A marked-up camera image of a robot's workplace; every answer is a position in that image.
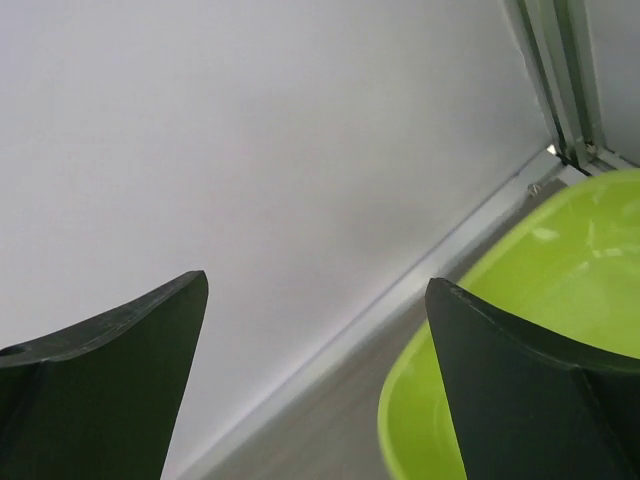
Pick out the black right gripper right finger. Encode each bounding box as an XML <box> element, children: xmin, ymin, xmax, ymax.
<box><xmin>425</xmin><ymin>278</ymin><xmax>639</xmax><ymax>479</ymax></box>

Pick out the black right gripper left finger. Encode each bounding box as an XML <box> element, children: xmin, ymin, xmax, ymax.
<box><xmin>1</xmin><ymin>271</ymin><xmax>208</xmax><ymax>479</ymax></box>

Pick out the lime green plastic tub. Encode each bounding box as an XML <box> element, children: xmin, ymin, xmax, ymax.
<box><xmin>377</xmin><ymin>169</ymin><xmax>639</xmax><ymax>479</ymax></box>

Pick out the right aluminium frame post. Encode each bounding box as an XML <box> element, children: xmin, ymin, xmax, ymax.
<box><xmin>514</xmin><ymin>0</ymin><xmax>640</xmax><ymax>174</ymax></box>

